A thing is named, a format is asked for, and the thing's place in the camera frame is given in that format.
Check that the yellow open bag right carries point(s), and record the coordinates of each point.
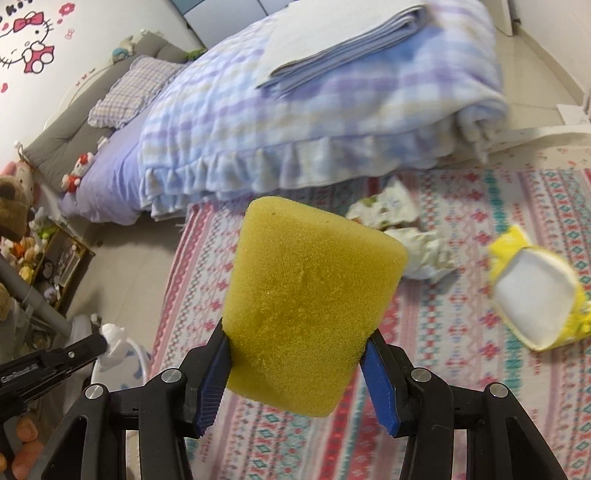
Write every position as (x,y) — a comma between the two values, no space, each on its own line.
(535,295)

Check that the grey floor stand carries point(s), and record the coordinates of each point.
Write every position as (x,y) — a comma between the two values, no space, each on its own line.
(37,304)

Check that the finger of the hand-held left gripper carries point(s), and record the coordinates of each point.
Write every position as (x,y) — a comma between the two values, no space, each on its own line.
(87,348)

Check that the crumpled printed paper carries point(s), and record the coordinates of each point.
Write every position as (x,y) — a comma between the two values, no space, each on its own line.
(427,254)
(383,205)

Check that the brown plush bear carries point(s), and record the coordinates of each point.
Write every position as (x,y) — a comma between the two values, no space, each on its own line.
(11,207)

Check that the folded grey sheet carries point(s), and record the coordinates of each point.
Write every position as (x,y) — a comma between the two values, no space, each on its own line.
(332,46)

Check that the yellow sponge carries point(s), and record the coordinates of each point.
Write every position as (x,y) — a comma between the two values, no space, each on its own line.
(300,304)

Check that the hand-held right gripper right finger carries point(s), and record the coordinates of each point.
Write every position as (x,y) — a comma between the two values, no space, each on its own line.
(378,392)

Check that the plaid ruffled pillow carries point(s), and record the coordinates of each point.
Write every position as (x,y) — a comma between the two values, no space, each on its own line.
(134,90)

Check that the pale plush toy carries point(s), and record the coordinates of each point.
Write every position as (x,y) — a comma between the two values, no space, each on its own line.
(123,48)

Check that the green plush toy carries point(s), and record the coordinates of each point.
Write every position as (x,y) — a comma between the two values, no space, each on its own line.
(194,53)

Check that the patterned floor mat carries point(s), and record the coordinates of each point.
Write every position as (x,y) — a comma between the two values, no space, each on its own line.
(461,392)

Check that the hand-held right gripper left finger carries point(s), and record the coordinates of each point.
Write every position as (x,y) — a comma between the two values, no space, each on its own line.
(210,392)

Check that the wooden toy shelf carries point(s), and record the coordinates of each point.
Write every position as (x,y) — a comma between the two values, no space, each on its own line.
(60,258)

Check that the purple bed sheet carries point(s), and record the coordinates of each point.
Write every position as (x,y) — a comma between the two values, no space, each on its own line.
(115,180)

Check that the blue white wardrobe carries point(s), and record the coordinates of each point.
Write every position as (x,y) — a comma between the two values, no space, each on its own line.
(231,7)

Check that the white plastic basin blue tape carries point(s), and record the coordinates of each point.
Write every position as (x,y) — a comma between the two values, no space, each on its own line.
(127,364)

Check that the red white plush toy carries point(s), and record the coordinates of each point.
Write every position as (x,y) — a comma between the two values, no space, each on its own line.
(77,173)

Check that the grey headboard cushion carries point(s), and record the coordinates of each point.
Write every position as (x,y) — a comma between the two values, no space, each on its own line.
(69,134)

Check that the plaid ruffled blanket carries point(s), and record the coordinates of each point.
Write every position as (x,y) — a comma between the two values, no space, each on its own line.
(295,115)

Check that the cartoon cat wall sticker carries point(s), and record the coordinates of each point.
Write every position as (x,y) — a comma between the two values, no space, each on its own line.
(32,41)

